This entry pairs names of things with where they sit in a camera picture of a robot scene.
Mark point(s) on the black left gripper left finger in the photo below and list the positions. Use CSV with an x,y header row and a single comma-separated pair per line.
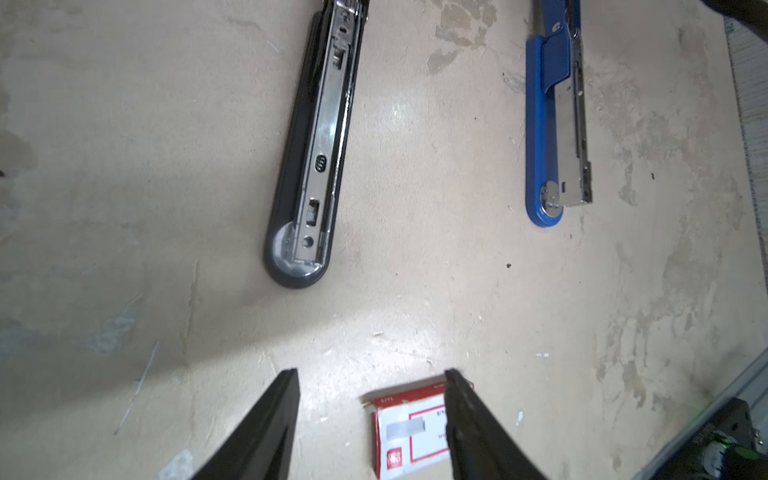
x,y
260,447

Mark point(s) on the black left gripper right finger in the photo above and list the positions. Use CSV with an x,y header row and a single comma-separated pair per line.
x,y
479,446

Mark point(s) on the red white staple box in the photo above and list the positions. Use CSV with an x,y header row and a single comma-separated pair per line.
x,y
409,430

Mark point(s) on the black stapler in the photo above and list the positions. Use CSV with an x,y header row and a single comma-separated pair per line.
x,y
301,227

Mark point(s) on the blue stapler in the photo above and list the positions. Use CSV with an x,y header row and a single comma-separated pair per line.
x,y
558,170

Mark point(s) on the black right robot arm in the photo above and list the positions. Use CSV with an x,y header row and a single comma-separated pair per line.
x,y
752,13

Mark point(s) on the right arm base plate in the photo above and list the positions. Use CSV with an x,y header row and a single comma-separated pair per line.
x,y
722,446

